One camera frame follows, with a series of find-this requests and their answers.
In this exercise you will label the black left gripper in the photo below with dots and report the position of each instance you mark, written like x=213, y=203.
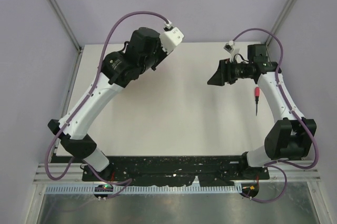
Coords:
x=163, y=53

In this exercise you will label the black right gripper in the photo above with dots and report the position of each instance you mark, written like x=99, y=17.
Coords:
x=224, y=73

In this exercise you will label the red handled screwdriver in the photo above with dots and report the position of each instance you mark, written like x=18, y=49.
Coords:
x=257, y=98

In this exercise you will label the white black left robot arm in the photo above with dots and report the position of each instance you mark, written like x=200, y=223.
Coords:
x=115, y=73

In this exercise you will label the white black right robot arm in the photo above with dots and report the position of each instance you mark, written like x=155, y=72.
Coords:
x=290, y=138

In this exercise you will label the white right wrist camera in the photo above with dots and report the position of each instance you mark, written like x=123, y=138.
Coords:
x=231, y=48

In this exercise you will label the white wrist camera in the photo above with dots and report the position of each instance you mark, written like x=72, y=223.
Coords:
x=231, y=48
x=170, y=38

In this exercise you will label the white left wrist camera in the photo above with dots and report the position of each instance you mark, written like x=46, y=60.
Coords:
x=170, y=38

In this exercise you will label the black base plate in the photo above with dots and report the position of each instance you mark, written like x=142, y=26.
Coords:
x=177, y=171

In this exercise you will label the left aluminium corner post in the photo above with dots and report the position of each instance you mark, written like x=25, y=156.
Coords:
x=64, y=23

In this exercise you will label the white slotted cable duct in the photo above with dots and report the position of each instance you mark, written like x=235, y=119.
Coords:
x=138, y=190

